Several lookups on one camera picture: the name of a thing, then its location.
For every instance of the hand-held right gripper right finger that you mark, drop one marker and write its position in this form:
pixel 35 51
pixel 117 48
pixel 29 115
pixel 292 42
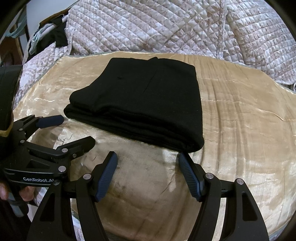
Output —
pixel 189 178

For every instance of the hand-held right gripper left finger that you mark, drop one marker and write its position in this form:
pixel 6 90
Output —
pixel 106 176

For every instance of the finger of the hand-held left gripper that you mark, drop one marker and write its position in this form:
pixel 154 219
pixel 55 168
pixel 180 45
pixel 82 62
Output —
pixel 78 143
pixel 50 120

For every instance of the black pants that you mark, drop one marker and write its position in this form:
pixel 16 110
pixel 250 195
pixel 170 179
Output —
pixel 143 97

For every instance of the person's left hand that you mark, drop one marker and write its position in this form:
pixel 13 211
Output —
pixel 27 194

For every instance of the beige velvet blanket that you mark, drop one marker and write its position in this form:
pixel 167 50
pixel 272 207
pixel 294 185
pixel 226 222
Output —
pixel 242 139

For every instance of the dark clothes pile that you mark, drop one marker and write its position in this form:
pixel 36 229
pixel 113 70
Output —
pixel 37 39

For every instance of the teal cloth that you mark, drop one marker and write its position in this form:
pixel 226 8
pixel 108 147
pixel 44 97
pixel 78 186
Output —
pixel 17 30

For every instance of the quilted floral bedspread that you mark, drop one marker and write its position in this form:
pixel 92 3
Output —
pixel 161 25

